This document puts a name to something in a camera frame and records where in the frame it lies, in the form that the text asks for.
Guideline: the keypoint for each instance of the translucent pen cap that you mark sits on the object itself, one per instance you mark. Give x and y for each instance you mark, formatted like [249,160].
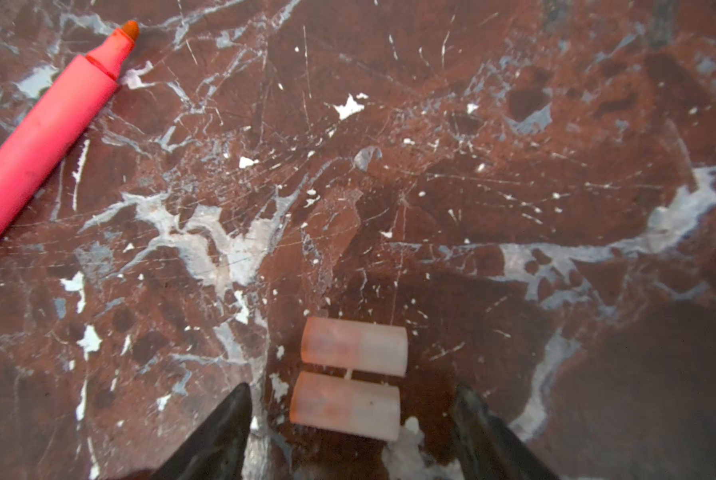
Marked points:
[355,345]
[347,406]

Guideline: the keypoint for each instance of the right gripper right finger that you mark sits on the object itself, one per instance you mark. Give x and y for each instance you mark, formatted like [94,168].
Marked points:
[486,447]

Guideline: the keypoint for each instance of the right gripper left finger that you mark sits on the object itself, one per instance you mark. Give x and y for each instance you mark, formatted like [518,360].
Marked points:
[216,449]

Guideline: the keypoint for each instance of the pink highlighter pair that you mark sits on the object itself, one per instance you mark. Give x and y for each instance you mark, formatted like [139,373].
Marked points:
[57,120]

